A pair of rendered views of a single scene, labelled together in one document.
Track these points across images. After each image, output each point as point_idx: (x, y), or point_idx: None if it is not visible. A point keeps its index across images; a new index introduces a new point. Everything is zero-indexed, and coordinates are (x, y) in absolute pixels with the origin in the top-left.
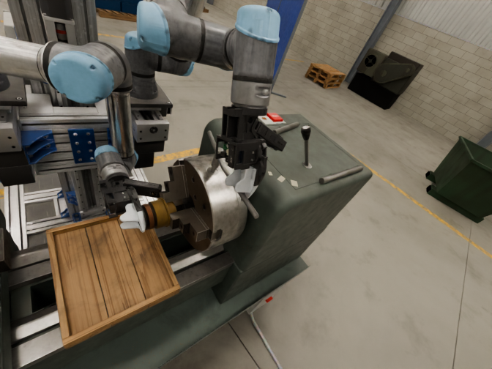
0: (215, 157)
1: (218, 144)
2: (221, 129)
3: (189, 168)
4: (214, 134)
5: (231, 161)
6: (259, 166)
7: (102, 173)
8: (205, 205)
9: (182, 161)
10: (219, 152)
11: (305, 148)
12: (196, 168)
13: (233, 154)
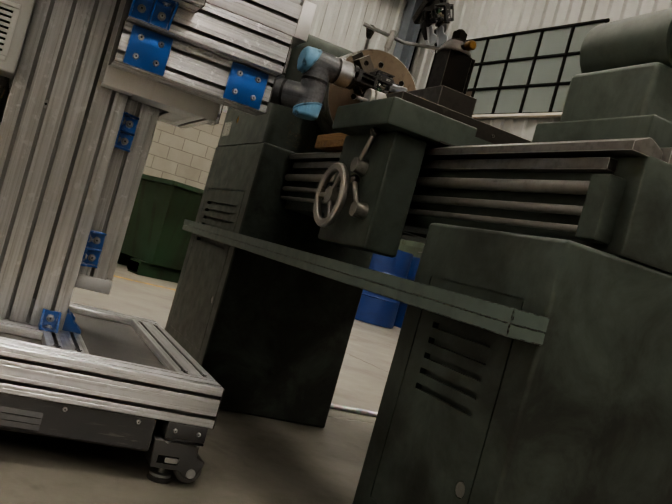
0: (435, 19)
1: (328, 51)
2: (316, 37)
3: (375, 54)
4: (315, 42)
5: (449, 16)
6: (445, 24)
7: (347, 66)
8: (403, 80)
9: (358, 54)
10: (396, 32)
11: (366, 48)
12: (385, 51)
13: (450, 11)
